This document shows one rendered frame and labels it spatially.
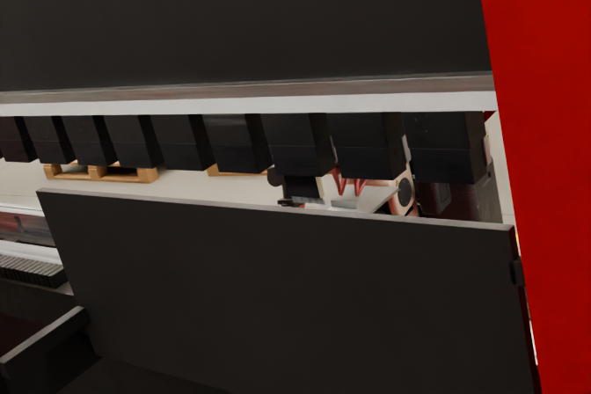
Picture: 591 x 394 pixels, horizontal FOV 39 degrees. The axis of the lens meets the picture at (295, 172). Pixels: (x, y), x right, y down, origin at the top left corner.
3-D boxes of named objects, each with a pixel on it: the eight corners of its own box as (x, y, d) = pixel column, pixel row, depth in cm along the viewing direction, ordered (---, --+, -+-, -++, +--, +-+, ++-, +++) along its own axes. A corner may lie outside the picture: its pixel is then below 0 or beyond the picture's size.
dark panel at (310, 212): (552, 469, 134) (514, 224, 119) (548, 477, 132) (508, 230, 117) (101, 350, 204) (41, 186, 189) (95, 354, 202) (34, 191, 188)
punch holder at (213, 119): (280, 161, 219) (265, 101, 213) (260, 174, 213) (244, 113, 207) (237, 159, 228) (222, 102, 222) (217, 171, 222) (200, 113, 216)
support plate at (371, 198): (399, 190, 230) (398, 186, 230) (348, 234, 211) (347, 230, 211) (346, 187, 241) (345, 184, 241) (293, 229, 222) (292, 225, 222)
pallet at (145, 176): (221, 140, 661) (215, 123, 656) (149, 184, 602) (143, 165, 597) (119, 140, 733) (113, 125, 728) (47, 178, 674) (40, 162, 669)
